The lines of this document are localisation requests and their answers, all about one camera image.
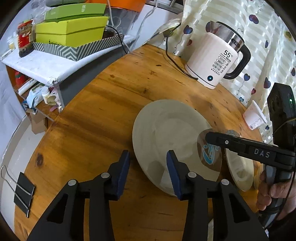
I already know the white shelf board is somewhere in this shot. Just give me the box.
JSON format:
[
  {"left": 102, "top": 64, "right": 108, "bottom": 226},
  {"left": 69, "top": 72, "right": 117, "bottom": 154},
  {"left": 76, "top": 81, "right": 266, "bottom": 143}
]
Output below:
[{"left": 2, "top": 44, "right": 121, "bottom": 86}]

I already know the chevron patterned tray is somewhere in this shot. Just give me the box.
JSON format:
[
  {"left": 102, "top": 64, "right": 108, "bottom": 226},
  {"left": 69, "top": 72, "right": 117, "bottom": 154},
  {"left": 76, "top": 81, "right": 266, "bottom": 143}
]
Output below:
[{"left": 33, "top": 34, "right": 125, "bottom": 61}]

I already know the person's right hand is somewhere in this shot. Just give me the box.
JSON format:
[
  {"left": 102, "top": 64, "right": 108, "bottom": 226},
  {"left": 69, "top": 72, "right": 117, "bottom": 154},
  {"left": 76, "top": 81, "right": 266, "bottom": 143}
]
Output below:
[{"left": 256, "top": 171, "right": 295, "bottom": 220}]

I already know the large white plate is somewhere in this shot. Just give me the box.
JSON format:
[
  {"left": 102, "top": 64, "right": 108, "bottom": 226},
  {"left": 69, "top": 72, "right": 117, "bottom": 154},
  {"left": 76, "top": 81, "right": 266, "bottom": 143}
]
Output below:
[{"left": 132, "top": 99, "right": 220, "bottom": 195}]

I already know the white electric kettle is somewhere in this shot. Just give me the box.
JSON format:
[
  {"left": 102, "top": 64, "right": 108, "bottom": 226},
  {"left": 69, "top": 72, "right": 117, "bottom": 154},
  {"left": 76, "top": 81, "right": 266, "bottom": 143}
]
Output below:
[{"left": 185, "top": 21, "right": 251, "bottom": 89}]

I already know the heart patterned curtain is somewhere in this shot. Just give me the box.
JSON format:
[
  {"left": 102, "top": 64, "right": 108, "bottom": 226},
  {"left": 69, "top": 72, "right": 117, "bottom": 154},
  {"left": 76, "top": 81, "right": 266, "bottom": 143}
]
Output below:
[{"left": 173, "top": 0, "right": 296, "bottom": 144}]

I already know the red label jar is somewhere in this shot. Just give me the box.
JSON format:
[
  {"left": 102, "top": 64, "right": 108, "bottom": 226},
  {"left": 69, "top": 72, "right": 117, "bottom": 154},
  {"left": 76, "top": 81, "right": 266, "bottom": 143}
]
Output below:
[{"left": 17, "top": 20, "right": 34, "bottom": 57}]

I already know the black kettle power cable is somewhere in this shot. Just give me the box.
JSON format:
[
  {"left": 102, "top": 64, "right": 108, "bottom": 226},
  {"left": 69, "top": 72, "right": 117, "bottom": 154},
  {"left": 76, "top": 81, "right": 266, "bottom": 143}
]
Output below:
[{"left": 165, "top": 22, "right": 199, "bottom": 81}]

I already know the black binder clip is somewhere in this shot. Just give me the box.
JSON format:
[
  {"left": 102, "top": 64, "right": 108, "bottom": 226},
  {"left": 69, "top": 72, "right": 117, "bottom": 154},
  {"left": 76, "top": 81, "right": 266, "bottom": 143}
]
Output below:
[{"left": 1, "top": 165, "right": 36, "bottom": 218}]

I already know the yellow green box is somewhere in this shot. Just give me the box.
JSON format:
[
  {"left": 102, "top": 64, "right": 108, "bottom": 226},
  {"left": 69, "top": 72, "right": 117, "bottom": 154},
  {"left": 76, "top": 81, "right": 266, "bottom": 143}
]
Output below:
[{"left": 35, "top": 16, "right": 108, "bottom": 47}]

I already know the small blue pattern dish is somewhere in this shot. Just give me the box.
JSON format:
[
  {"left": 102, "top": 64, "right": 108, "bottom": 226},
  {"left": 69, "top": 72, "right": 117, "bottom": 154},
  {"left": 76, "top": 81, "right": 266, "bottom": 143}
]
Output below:
[{"left": 197, "top": 128, "right": 222, "bottom": 172}]

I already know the green flat box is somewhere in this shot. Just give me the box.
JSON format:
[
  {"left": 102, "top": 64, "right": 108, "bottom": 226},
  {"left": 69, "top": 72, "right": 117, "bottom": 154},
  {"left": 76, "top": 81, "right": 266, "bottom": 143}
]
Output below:
[{"left": 44, "top": 3, "right": 106, "bottom": 22}]

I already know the white ceramic bowl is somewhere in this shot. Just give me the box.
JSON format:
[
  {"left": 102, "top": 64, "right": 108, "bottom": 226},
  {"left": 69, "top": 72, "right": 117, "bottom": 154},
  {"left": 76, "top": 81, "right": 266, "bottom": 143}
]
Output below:
[{"left": 225, "top": 129, "right": 255, "bottom": 192}]

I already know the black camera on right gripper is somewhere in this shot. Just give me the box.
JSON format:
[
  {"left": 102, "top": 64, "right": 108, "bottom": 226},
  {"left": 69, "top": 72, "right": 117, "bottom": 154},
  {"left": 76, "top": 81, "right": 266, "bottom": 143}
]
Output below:
[{"left": 267, "top": 83, "right": 295, "bottom": 151}]

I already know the white yogurt tub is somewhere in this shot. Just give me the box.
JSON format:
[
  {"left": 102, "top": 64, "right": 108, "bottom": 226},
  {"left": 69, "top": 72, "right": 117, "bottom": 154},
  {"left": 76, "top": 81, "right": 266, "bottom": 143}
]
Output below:
[{"left": 242, "top": 100, "right": 267, "bottom": 130}]

